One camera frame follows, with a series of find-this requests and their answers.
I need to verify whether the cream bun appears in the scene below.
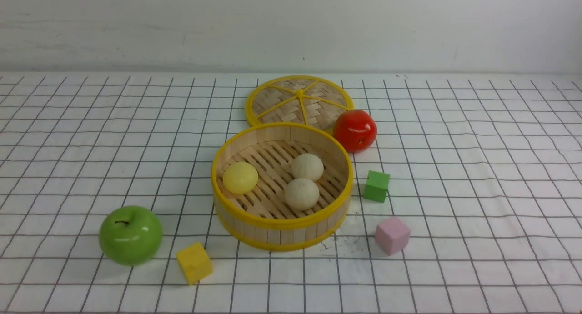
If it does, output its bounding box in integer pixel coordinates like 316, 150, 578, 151
291, 153, 324, 182
284, 178, 320, 211

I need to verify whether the cream bun front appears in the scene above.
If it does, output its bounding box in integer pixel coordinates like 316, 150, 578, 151
284, 178, 320, 211

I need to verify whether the yellow bun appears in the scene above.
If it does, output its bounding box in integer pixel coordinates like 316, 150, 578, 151
222, 161, 259, 194

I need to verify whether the bamboo steamer tray yellow rim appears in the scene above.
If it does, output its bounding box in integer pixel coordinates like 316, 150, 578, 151
211, 123, 354, 251

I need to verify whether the woven bamboo steamer lid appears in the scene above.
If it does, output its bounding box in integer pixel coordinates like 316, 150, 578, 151
245, 75, 355, 133

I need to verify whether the red tomato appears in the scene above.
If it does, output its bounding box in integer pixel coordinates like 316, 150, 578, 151
332, 110, 378, 153

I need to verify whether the green cube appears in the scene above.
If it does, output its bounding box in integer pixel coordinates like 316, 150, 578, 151
362, 170, 391, 203

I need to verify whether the pink cube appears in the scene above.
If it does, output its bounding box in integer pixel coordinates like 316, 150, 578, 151
375, 216, 411, 255

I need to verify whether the yellow cube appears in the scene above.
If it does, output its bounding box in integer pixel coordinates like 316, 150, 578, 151
176, 242, 213, 285

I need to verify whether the green apple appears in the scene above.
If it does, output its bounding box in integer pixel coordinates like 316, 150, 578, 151
98, 205, 163, 266

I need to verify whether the white grid tablecloth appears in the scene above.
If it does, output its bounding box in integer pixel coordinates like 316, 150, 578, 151
0, 72, 582, 314

